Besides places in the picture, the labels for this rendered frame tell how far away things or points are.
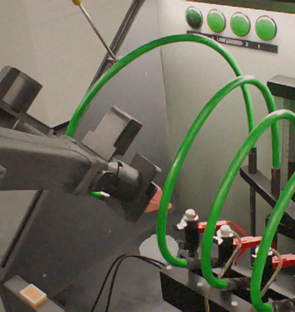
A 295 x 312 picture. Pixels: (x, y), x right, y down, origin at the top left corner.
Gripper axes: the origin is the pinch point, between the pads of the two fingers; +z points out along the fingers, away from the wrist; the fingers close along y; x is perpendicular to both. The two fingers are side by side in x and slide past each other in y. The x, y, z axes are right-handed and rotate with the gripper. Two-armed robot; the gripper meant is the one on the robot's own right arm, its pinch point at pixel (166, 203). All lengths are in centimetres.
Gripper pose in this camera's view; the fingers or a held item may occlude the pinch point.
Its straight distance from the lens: 93.3
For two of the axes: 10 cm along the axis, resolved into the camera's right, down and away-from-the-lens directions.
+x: -5.1, -3.8, 7.7
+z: 6.8, 3.7, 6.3
